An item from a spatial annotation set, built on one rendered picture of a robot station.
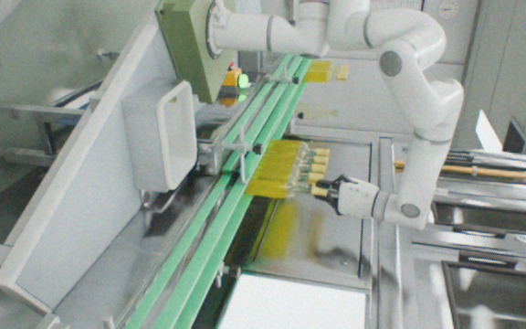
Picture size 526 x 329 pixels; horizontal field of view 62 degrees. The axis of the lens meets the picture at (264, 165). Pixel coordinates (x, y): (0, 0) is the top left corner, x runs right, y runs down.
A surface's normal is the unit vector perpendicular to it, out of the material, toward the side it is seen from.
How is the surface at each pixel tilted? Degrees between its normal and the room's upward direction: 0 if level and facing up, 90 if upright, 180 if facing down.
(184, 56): 90
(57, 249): 0
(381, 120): 90
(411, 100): 120
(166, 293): 90
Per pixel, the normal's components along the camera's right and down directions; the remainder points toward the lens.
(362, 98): -0.23, 0.46
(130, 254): 0.00, -0.88
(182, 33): -0.20, 0.79
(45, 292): 0.97, 0.10
